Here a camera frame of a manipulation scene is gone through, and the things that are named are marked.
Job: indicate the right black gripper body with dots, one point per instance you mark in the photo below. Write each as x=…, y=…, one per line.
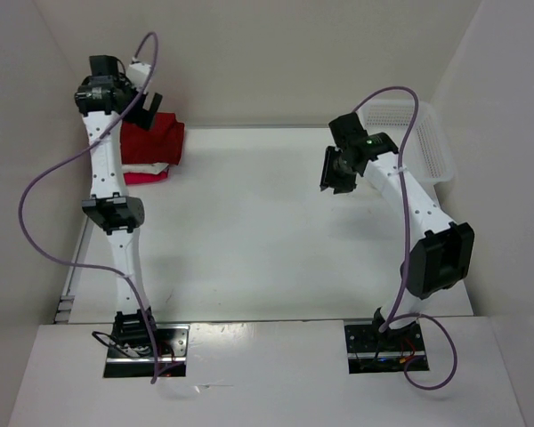
x=341, y=177

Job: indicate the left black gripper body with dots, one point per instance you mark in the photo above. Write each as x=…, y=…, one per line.
x=129, y=95

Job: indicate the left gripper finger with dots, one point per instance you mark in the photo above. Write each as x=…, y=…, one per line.
x=154, y=104
x=143, y=118

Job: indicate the dark red t shirt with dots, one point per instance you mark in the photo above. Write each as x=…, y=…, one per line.
x=163, y=143

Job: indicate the cream white t shirt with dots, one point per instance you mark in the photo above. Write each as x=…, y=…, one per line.
x=154, y=168

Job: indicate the pink t shirt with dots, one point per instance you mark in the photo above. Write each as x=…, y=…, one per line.
x=137, y=179

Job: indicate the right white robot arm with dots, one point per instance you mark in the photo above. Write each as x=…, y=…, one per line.
x=437, y=250

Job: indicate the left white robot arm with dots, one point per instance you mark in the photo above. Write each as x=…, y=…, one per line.
x=106, y=99

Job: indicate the white plastic laundry basket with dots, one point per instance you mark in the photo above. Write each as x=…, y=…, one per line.
x=427, y=153

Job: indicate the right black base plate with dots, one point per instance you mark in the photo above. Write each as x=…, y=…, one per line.
x=368, y=353

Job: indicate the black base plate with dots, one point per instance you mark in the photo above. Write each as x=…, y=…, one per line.
x=368, y=353
x=126, y=361

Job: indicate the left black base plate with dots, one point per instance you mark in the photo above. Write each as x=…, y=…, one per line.
x=126, y=361

